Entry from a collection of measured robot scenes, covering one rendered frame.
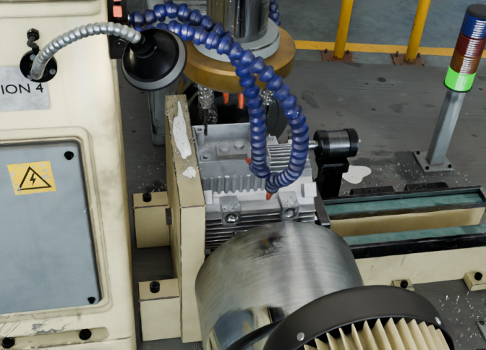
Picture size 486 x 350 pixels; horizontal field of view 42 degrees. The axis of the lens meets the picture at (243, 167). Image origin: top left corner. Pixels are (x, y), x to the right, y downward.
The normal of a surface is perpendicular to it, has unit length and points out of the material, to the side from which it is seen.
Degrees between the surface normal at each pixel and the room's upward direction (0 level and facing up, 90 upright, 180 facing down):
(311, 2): 0
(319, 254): 17
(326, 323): 29
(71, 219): 90
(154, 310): 90
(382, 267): 90
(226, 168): 90
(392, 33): 0
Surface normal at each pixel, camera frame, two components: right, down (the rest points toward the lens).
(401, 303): 0.33, -0.75
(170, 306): 0.17, 0.64
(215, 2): -0.72, 0.41
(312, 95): 0.05, -0.76
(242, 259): -0.48, -0.61
